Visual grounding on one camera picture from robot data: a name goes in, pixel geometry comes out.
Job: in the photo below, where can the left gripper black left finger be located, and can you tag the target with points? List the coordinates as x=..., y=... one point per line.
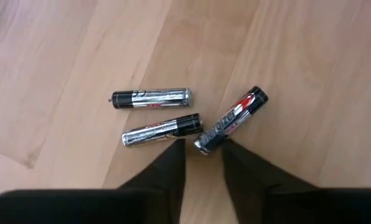
x=160, y=186

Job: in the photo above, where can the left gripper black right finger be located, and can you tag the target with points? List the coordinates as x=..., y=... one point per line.
x=254, y=186

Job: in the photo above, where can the silver Energizer AAA battery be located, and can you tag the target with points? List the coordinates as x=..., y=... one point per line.
x=160, y=130
x=151, y=98
x=232, y=119

